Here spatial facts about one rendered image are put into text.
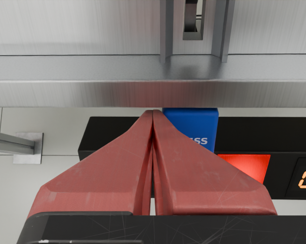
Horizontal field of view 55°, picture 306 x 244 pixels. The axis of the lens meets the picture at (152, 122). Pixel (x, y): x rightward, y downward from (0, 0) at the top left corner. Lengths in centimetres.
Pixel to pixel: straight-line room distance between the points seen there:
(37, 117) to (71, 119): 10
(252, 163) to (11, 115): 85
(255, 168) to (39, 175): 78
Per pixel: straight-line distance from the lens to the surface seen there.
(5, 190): 95
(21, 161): 92
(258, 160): 17
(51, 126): 90
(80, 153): 17
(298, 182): 20
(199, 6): 67
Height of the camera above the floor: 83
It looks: 80 degrees down
